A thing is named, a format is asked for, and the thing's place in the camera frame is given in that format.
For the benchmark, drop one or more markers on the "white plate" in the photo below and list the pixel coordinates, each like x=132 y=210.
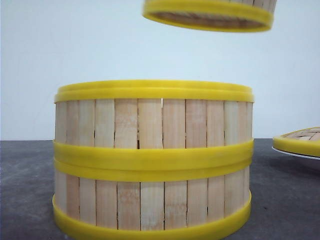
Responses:
x=308 y=161

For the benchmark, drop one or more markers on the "bamboo steamer lid yellow rim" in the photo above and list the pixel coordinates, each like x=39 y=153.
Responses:
x=301 y=142

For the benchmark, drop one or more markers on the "bamboo steamer basket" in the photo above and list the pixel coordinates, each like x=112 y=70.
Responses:
x=135 y=129
x=234 y=16
x=199 y=214

